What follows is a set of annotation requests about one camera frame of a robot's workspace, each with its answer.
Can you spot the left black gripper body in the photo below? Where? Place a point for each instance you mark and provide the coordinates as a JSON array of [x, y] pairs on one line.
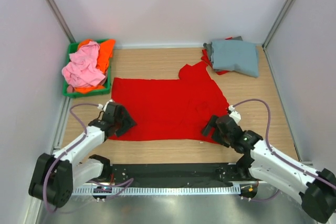
[[119, 121]]

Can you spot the red t-shirt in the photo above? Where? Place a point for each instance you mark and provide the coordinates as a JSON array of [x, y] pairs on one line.
[[172, 109], [223, 72]]

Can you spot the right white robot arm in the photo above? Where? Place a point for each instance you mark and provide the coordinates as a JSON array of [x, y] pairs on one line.
[[314, 190]]

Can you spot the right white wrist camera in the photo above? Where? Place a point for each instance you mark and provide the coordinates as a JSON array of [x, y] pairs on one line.
[[235, 115]]

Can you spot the pink t-shirt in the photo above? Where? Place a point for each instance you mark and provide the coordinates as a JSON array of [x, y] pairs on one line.
[[81, 70]]

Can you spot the folded red t-shirt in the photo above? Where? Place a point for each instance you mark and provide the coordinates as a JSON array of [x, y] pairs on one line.
[[223, 72]]

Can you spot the orange t-shirt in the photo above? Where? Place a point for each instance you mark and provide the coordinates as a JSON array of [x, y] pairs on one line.
[[103, 60]]

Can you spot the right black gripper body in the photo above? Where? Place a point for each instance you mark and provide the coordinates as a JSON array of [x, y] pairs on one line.
[[223, 139]]

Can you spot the folded grey-blue t-shirt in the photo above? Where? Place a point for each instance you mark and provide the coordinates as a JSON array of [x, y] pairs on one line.
[[235, 55]]

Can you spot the folded dark grey t-shirt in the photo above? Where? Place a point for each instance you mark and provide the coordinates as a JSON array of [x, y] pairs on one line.
[[210, 48]]

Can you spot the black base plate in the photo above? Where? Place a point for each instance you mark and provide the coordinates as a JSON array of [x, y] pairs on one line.
[[189, 175]]

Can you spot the slotted cable duct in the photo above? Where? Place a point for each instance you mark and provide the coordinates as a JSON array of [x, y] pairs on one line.
[[91, 190]]

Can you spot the right aluminium rail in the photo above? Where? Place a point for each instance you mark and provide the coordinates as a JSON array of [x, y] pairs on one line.
[[307, 163]]

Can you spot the aluminium corner post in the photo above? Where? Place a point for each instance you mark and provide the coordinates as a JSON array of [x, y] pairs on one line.
[[60, 19], [279, 19]]

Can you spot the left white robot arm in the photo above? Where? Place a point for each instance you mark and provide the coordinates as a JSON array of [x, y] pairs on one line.
[[57, 175]]

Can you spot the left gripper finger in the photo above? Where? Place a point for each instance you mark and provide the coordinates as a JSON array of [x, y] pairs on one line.
[[123, 128], [126, 118]]

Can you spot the left aluminium corner post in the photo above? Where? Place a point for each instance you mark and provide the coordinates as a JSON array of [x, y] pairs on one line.
[[60, 19]]

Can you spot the right aluminium corner post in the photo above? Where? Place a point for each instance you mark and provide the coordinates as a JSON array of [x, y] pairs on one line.
[[279, 19]]

